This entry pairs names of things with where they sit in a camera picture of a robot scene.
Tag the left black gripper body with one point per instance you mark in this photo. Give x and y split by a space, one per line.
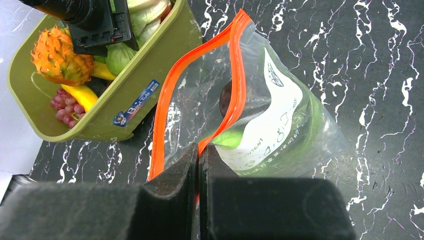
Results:
66 10

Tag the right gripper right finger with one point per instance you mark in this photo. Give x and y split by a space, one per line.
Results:
267 208

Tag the pale napa cabbage toy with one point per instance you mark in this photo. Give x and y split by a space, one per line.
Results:
144 12

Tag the olive green plastic bin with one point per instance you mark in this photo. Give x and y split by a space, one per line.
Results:
127 100

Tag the small green cabbage toy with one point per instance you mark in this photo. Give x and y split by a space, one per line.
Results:
229 139

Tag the clear zip top bag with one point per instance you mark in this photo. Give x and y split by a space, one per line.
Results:
234 94

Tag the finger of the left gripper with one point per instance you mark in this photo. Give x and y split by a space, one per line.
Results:
95 43

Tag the round green cabbage toy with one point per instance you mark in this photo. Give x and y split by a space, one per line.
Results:
118 56

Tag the dark purple plum toy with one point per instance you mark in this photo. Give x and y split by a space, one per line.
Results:
225 98

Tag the orange pineapple toy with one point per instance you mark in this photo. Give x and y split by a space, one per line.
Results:
54 58

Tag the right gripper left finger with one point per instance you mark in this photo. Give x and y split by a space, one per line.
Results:
160 209

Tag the green lettuce leaf toy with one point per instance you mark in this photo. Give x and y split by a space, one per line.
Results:
283 123

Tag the red grapes toy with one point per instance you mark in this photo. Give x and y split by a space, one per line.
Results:
68 110

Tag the yellow banana toy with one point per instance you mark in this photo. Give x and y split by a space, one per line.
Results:
83 95

